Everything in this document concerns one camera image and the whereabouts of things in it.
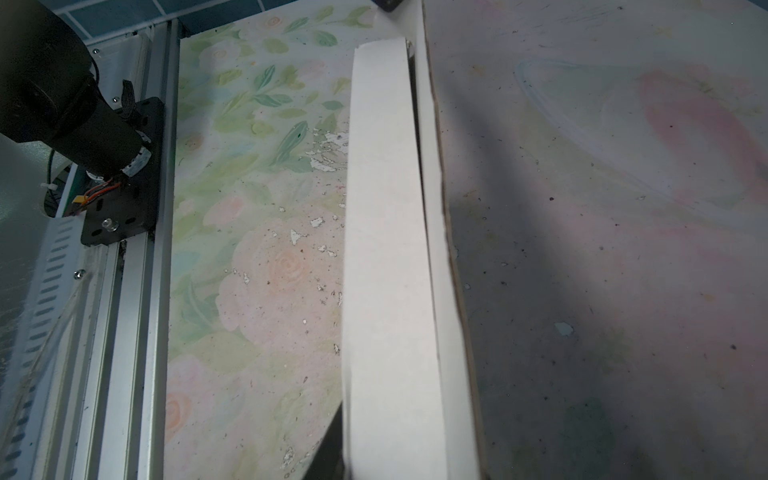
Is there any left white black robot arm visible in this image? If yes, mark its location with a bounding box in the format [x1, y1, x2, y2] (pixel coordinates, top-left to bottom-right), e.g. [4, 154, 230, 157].
[1, 1, 151, 179]

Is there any white paper box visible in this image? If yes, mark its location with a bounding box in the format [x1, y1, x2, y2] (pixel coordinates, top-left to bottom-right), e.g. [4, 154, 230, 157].
[341, 1, 486, 479]

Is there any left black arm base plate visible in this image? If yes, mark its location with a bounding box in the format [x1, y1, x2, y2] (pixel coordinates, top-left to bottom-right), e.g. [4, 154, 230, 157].
[80, 97, 165, 246]

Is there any aluminium front rail frame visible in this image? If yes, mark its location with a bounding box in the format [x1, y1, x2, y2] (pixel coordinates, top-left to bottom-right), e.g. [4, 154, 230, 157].
[0, 17, 181, 480]

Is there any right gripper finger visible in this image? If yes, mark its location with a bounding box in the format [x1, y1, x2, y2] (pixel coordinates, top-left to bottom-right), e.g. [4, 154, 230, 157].
[303, 404, 345, 480]

